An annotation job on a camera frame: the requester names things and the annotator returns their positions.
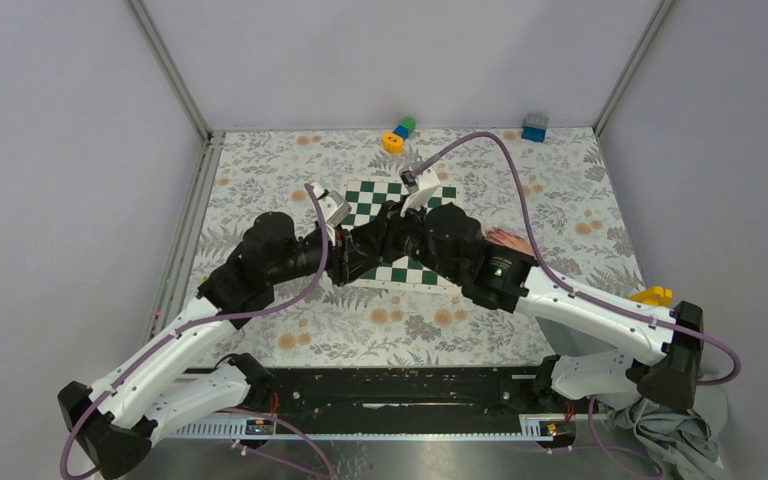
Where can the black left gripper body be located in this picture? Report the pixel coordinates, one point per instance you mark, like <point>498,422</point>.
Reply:
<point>338,257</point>

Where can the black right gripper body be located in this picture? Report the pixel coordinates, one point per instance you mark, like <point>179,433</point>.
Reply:
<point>406,236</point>

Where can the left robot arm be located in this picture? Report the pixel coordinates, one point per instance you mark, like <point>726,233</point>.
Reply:
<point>119,418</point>

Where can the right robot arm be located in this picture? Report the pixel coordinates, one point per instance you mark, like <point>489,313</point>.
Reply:
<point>656,350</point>

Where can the person's hand painted nails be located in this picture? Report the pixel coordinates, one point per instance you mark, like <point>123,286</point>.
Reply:
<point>509,240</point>

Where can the orange round toy brick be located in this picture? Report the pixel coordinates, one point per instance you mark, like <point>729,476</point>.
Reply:
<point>392,143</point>

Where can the blue green toy block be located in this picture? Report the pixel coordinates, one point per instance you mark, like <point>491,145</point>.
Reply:
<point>405,128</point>

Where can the floral tablecloth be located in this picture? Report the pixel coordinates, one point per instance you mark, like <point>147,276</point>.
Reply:
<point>560,189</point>

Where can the blue grey toy brick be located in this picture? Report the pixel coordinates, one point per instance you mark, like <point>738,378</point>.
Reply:
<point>535,127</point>

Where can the yellow toy piece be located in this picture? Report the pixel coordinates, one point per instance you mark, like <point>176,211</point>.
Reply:
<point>654,296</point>

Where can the grey cloth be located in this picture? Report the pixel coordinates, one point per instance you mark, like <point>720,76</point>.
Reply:
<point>685,443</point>

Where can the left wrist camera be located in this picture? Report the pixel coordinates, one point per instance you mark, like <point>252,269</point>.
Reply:
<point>334,206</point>

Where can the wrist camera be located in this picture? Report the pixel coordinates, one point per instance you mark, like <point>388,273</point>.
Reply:
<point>334,206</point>
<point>420,186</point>

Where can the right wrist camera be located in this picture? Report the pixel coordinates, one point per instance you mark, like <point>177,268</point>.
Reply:
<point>420,186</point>

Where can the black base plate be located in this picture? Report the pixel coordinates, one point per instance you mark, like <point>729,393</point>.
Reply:
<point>399,402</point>

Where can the aluminium frame rail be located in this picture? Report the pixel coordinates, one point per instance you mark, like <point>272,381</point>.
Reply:
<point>172,292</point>

